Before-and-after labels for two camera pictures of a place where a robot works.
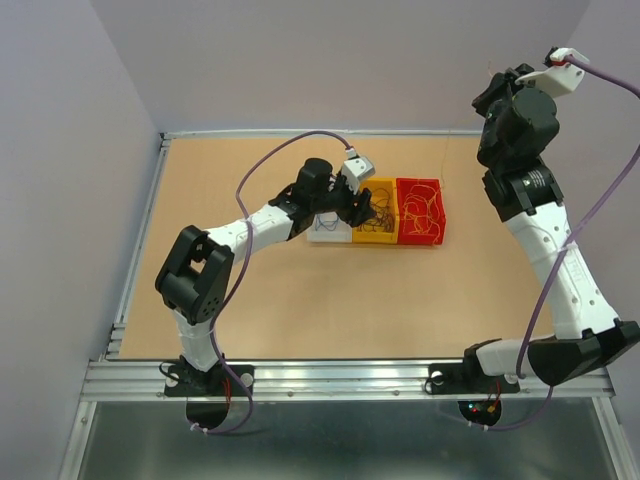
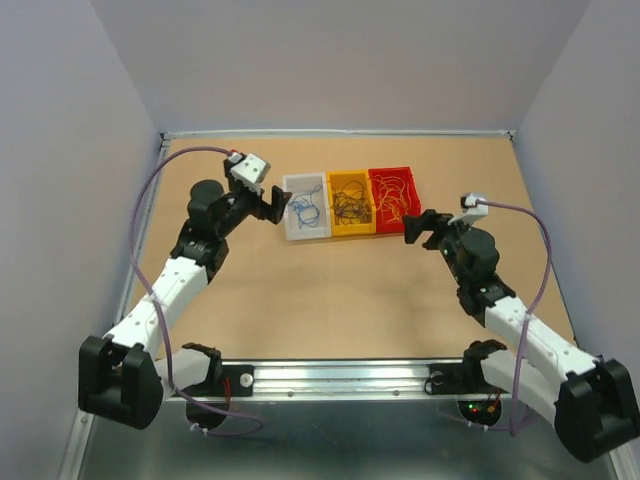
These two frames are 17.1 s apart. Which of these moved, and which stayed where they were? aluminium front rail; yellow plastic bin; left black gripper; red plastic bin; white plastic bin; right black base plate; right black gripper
Moved: yellow plastic bin; right black gripper; red plastic bin; left black gripper; white plastic bin
Stayed: right black base plate; aluminium front rail
